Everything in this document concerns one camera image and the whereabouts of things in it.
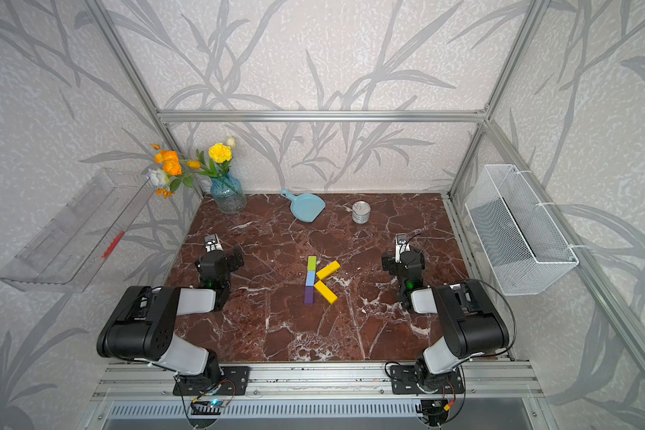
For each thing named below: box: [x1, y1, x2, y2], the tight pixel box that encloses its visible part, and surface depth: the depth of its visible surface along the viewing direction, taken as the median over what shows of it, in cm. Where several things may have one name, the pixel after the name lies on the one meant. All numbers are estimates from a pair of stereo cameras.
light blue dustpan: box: [280, 189, 327, 224], surface depth 118 cm
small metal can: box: [351, 200, 371, 225], surface depth 110 cm
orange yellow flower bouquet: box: [147, 137, 237, 199], surface depth 93 cm
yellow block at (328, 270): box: [316, 260, 342, 281], surface depth 98 cm
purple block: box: [304, 285, 315, 305], surface depth 91 cm
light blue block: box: [305, 270, 316, 287], surface depth 95 cm
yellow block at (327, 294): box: [313, 280, 338, 305], surface depth 92 cm
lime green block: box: [307, 255, 318, 272], surface depth 98 cm
